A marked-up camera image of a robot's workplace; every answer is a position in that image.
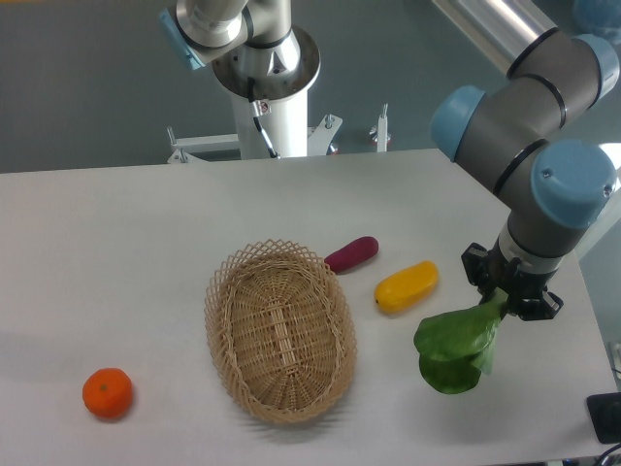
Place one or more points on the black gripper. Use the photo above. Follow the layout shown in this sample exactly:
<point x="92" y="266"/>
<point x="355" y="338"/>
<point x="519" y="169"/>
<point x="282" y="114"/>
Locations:
<point x="527" y="292"/>

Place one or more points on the yellow mango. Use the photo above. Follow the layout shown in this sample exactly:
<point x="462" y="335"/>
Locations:
<point x="407" y="287"/>

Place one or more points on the black device at table edge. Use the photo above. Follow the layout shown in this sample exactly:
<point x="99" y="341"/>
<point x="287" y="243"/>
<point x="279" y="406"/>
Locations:
<point x="604" y="411"/>

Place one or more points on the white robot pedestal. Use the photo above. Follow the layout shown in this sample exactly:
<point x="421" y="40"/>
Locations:
<point x="273" y="80"/>

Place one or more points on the purple sweet potato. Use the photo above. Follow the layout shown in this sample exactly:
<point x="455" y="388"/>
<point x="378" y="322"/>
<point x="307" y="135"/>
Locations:
<point x="353" y="254"/>

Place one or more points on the green leafy vegetable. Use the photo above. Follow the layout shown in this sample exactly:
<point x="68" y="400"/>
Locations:
<point x="456" y="348"/>

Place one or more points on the white metal frame bracket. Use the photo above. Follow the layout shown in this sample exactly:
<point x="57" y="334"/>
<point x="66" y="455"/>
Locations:
<point x="320" y="139"/>

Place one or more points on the oval wicker basket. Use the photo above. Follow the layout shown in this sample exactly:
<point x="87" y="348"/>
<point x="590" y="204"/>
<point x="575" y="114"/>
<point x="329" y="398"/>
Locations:
<point x="280" y="332"/>

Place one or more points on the orange tangerine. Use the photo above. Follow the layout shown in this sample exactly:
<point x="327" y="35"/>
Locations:
<point x="108" y="393"/>

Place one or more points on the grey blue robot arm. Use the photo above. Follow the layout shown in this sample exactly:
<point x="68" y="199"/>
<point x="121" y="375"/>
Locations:
<point x="554" y="191"/>

